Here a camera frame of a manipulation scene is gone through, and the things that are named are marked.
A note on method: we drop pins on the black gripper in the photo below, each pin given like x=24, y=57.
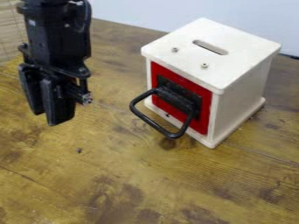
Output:
x=57, y=48

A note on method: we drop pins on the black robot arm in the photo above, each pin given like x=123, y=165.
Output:
x=53, y=74

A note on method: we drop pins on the red drawer front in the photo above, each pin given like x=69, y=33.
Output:
x=197, y=125

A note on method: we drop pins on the white wooden drawer box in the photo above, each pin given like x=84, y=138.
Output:
x=219, y=63

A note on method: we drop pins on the black metal drawer handle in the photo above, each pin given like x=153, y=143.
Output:
x=176, y=97

